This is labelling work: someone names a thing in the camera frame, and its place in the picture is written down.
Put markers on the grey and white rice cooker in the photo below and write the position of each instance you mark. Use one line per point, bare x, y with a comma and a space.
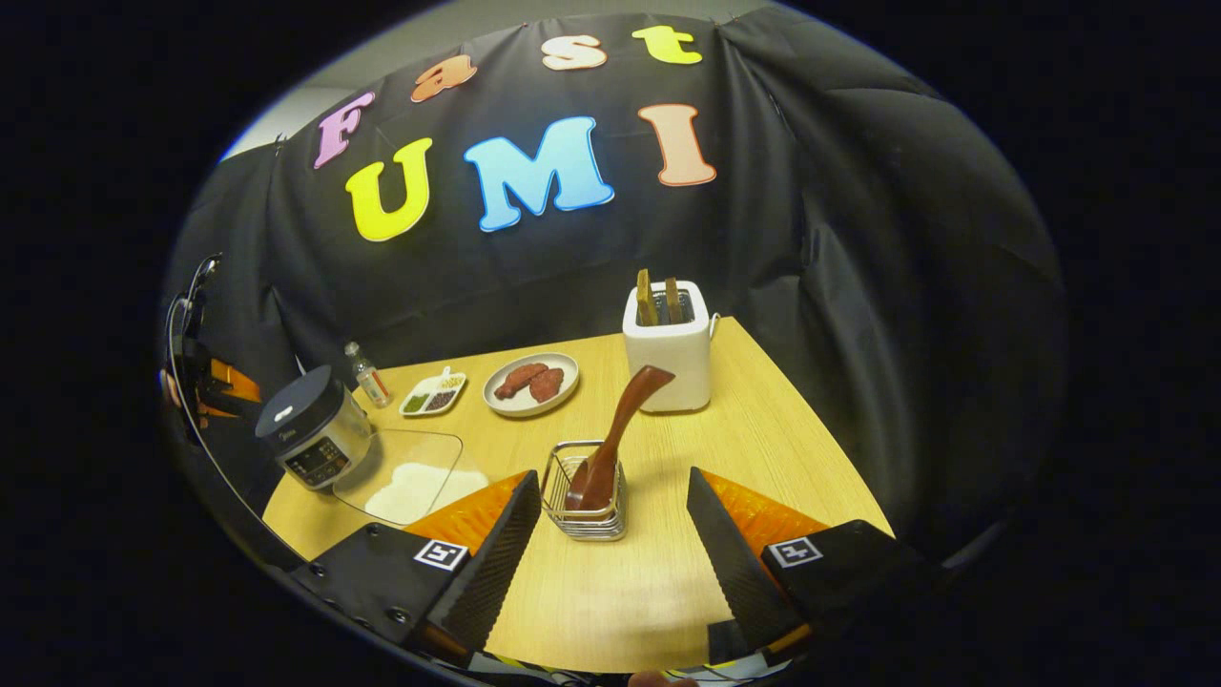
315, 448

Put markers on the white divided bean dish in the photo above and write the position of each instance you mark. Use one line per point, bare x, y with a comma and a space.
431, 396

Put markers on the red meat piece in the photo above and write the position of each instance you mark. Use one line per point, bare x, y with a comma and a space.
548, 385
520, 380

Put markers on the black backdrop cloth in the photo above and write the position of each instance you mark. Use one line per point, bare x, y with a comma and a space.
858, 286

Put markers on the brown toast slice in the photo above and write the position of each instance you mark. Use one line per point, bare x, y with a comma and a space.
647, 301
673, 303

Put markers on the white toaster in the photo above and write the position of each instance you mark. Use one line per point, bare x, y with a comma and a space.
672, 367

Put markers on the white round plate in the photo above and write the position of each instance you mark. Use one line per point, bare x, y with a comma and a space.
563, 367

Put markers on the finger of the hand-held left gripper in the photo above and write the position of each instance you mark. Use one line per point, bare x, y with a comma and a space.
234, 386

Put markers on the small clear glass bottle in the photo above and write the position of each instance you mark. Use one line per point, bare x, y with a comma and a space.
367, 379

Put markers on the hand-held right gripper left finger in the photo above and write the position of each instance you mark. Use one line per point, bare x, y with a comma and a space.
496, 563

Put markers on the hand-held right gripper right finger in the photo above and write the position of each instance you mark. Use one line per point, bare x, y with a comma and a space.
730, 558

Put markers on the brown wooden spoon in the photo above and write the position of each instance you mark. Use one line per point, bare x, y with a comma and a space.
620, 429

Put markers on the clear tray of rice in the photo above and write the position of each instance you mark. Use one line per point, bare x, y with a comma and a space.
410, 487

